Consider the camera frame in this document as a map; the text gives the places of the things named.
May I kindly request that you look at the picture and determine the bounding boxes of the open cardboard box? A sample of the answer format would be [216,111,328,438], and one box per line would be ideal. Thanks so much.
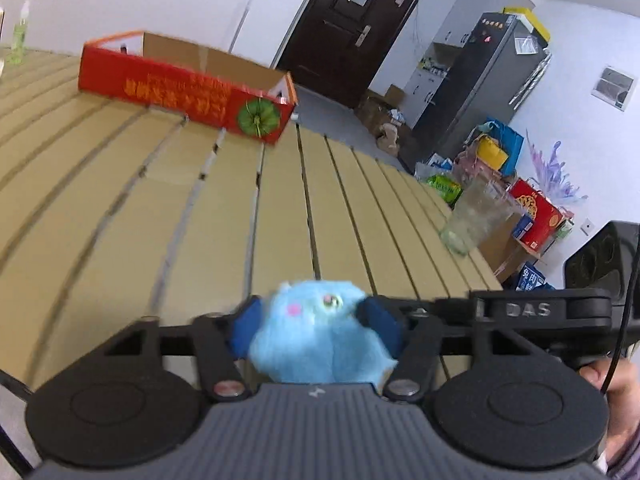
[356,84,407,132]

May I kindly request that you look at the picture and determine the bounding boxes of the yellow bag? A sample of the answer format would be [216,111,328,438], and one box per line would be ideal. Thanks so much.
[474,136,509,169]

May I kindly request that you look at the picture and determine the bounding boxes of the blue printed box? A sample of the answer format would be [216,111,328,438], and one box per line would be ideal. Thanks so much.
[511,261,554,292]

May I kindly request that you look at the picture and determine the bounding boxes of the white wall panel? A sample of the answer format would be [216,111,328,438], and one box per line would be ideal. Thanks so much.
[590,65,637,111]

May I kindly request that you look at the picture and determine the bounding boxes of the blue bag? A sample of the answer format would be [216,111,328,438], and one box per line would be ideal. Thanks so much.
[469,118,524,177]

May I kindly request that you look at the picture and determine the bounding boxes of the white pole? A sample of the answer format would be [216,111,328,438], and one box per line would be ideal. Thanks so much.
[229,0,264,57]

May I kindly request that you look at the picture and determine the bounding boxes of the red gift box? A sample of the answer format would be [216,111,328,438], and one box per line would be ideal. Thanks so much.
[506,176,567,252]

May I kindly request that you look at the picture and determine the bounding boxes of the green spray bottle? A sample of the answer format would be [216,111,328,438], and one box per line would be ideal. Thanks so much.
[6,1,32,67]

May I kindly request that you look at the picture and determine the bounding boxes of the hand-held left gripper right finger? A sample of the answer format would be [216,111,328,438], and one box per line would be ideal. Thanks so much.
[356,296,551,403]

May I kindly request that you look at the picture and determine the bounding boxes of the clear plastic cup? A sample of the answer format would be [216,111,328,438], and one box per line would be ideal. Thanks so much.
[439,174,517,257]

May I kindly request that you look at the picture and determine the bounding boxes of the red cardboard box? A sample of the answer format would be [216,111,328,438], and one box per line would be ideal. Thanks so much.
[77,30,299,147]

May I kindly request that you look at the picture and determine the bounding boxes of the dark brown door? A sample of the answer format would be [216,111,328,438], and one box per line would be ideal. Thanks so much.
[271,0,431,109]

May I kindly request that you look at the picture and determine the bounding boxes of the white cabinet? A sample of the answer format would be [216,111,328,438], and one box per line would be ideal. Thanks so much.
[404,41,467,122]

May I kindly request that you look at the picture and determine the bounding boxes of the black cable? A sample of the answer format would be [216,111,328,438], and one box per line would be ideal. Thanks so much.
[602,287,632,393]

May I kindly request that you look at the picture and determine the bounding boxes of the green packet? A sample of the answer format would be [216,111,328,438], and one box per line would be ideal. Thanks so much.
[424,171,464,207]

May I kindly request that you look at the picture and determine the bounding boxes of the dark grey refrigerator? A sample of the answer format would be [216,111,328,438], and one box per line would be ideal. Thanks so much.
[414,11,552,162]

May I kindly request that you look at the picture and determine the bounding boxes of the purple wall decal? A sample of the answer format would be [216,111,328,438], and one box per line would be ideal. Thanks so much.
[524,139,589,207]

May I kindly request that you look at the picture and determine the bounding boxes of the blue plush toy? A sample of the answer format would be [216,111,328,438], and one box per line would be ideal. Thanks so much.
[248,280,401,387]

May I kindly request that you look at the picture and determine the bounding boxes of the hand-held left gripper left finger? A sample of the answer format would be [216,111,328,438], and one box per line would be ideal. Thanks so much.
[102,296,263,402]

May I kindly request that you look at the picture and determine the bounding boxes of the person's right hand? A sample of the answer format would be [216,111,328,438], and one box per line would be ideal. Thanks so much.
[580,360,640,402]

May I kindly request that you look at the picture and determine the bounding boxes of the person's right forearm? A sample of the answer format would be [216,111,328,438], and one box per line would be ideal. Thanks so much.
[602,400,640,480]

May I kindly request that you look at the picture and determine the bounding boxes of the brown plush bear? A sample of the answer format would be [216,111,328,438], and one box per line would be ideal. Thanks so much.
[376,121,402,157]

